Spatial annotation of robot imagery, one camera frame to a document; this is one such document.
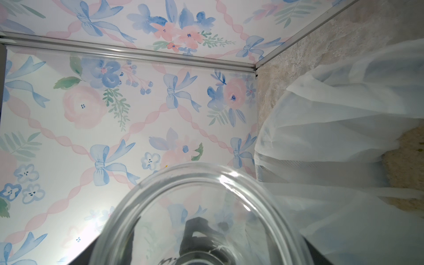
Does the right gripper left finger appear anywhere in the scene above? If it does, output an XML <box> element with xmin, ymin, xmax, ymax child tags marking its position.
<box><xmin>68</xmin><ymin>239</ymin><xmax>97</xmax><ymax>265</ymax></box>

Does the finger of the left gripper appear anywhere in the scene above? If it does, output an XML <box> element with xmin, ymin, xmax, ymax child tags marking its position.
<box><xmin>178</xmin><ymin>218</ymin><xmax>232</xmax><ymax>265</ymax></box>

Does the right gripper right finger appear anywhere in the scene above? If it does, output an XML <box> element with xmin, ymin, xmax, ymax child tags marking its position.
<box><xmin>304</xmin><ymin>238</ymin><xmax>332</xmax><ymax>265</ymax></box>

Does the glass jar with rice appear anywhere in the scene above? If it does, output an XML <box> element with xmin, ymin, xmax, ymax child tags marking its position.
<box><xmin>89</xmin><ymin>162</ymin><xmax>313</xmax><ymax>265</ymax></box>

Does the rice pile in bag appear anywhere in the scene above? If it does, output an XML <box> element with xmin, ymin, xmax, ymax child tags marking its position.
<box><xmin>380</xmin><ymin>124</ymin><xmax>424</xmax><ymax>213</ymax></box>

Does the white trash bag liner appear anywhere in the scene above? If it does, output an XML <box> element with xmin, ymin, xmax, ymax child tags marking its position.
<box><xmin>255</xmin><ymin>39</ymin><xmax>424</xmax><ymax>265</ymax></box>

